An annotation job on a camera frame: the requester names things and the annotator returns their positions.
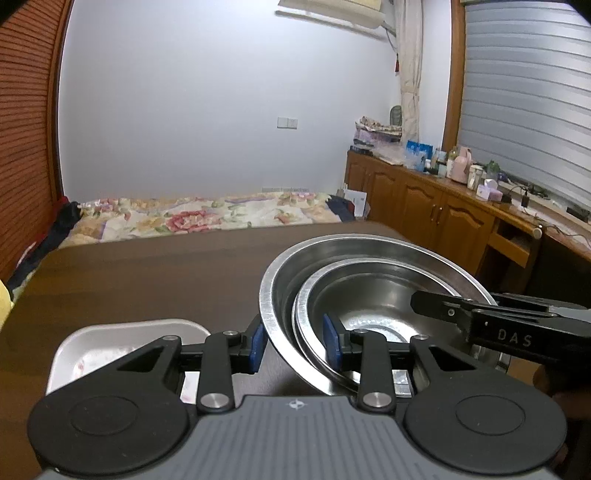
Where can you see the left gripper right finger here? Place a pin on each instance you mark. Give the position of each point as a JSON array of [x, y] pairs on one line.
[[373, 356]]

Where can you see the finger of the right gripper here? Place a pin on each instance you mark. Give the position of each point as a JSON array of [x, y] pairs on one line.
[[452, 309]]

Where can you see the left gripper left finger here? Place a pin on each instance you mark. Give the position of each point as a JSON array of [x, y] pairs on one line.
[[221, 356]]

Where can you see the medium stainless steel bowl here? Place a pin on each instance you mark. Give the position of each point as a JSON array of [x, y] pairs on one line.
[[372, 294]]

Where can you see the large stainless steel bowl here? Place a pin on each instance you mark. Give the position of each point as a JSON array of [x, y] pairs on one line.
[[284, 277]]

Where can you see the floral white square plate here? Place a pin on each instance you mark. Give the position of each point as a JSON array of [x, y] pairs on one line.
[[91, 348]]

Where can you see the wooden sideboard cabinet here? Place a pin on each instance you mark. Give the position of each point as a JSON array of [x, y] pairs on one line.
[[446, 217]]

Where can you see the pink thermos bottle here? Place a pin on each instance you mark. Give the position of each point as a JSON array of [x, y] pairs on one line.
[[461, 165]]

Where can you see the blue white box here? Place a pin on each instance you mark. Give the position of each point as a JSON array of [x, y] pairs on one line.
[[417, 154]]

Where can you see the stack of folded fabrics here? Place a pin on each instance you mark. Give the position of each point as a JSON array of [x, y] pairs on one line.
[[371, 134]]

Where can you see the grey window blind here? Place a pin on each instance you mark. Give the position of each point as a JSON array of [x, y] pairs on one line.
[[526, 98]]

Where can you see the dark clothes on bed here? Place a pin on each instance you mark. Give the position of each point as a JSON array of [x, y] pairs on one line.
[[66, 216]]

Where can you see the yellow plush toy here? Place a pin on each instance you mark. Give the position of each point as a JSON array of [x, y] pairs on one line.
[[6, 303]]

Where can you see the cream curtain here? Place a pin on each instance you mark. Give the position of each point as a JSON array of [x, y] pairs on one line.
[[408, 24]]

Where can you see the wooden louvered wardrobe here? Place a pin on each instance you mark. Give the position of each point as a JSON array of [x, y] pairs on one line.
[[32, 43]]

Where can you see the white wall switch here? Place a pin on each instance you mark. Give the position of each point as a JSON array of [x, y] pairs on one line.
[[286, 123]]

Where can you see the wall air conditioner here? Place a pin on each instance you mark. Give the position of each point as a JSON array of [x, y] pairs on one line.
[[366, 14]]

